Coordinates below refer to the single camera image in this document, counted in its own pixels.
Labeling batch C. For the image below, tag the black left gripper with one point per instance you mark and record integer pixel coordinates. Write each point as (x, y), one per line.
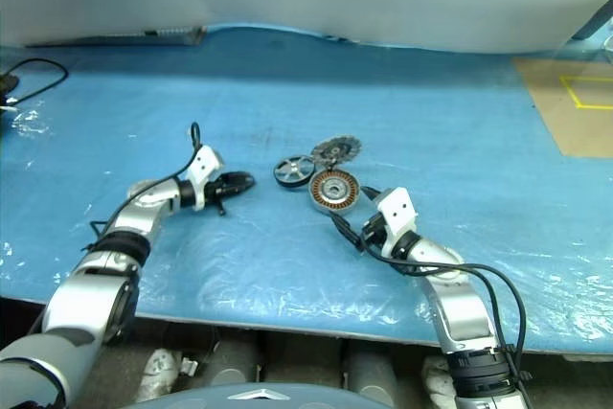
(218, 188)

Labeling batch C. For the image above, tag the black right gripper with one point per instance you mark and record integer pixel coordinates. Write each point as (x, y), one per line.
(374, 233)

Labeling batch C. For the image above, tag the motor housing with copper windings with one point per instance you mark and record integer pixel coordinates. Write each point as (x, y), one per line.
(321, 193)

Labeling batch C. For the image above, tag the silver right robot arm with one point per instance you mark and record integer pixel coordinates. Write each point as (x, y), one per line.
(455, 303)

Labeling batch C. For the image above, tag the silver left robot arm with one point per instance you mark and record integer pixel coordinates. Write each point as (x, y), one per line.
(139, 217)

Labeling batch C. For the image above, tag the blue plastic-covered table mat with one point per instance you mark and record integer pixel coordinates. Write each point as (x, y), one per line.
(143, 117)

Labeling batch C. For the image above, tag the grey rounded cylinder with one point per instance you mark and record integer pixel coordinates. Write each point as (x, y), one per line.
(234, 361)
(369, 366)

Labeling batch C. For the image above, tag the white crumpled cloth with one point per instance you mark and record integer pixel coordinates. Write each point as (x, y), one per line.
(438, 375)
(160, 368)

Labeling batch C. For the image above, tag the grey robot torso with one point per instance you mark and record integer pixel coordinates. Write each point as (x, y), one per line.
(249, 397)

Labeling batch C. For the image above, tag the brown cardboard sheet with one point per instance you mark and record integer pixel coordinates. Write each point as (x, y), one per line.
(541, 93)

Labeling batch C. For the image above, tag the small black device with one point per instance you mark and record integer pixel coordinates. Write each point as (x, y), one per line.
(5, 83)

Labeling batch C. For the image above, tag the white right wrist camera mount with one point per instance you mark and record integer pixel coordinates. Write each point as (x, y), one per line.
(397, 208)

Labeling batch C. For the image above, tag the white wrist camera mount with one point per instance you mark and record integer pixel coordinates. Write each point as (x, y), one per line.
(397, 208)
(206, 162)

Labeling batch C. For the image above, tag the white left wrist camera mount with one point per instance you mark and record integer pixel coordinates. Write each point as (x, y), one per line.
(206, 162)

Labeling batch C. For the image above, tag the grey metal rail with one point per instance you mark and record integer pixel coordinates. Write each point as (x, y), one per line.
(120, 38)

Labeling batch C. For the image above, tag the teal metal frame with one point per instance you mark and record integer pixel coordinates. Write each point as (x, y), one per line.
(586, 28)

